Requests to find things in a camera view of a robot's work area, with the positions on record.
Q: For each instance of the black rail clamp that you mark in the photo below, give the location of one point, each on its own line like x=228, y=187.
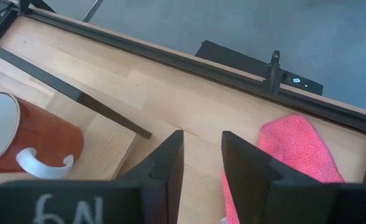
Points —
x=274, y=71

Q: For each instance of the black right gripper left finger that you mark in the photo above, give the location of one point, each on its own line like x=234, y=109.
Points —
x=158, y=193

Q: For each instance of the black overhead frame post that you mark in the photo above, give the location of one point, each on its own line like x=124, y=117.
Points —
x=30, y=3

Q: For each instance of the black table edge rail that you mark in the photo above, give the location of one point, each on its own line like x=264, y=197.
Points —
x=201, y=67

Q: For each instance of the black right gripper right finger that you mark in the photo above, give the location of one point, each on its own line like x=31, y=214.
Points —
x=254, y=193

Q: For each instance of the thin black frame strut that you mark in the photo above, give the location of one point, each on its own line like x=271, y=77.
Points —
x=92, y=11

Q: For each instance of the pink fuzzy cloth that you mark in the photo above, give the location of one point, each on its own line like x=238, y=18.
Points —
x=298, y=146

